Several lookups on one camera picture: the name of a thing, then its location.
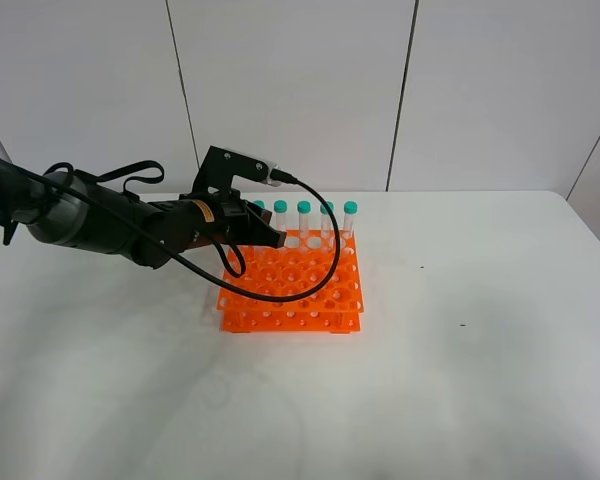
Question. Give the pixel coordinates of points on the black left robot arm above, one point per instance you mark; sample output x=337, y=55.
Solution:
x=75, y=209

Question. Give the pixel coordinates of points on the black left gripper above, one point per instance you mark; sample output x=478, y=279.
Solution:
x=203, y=218

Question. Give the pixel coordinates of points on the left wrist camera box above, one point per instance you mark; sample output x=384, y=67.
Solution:
x=221, y=166

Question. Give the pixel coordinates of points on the orange test tube rack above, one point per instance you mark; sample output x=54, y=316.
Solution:
x=284, y=272

